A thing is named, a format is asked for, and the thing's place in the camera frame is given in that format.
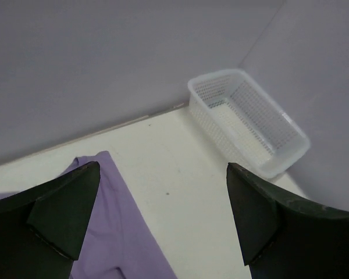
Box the purple t shirt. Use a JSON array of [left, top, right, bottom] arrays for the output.
[[0, 151, 175, 278]]

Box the white plastic basket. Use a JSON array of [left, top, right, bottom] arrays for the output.
[[187, 69, 311, 180]]

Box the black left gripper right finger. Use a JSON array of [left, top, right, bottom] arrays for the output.
[[226, 163, 349, 278]]

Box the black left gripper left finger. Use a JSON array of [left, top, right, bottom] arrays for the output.
[[0, 162, 100, 278]]

